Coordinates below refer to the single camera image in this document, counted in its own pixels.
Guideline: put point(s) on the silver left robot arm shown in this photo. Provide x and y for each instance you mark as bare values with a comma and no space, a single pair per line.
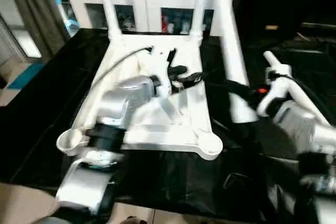
123,93

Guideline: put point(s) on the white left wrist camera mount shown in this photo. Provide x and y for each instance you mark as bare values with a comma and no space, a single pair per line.
161,64

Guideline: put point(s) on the grey curtain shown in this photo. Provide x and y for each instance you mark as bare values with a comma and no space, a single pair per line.
34,14

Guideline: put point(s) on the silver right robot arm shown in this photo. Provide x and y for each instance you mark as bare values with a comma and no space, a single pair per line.
299,129

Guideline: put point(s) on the black work mat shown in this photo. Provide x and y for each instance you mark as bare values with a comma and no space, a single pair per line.
170,182

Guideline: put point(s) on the white glass-door cabinet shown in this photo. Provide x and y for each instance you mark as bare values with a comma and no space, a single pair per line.
147,1

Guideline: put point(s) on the black fabric bag yellow label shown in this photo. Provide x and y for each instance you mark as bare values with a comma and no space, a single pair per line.
288,1

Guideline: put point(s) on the light blue packaged box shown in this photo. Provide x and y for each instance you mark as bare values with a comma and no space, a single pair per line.
65,9

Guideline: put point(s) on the teal floor mat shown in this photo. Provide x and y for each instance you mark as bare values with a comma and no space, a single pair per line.
26,75

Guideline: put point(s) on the white plastic table top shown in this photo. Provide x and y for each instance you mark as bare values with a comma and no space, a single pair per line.
183,129

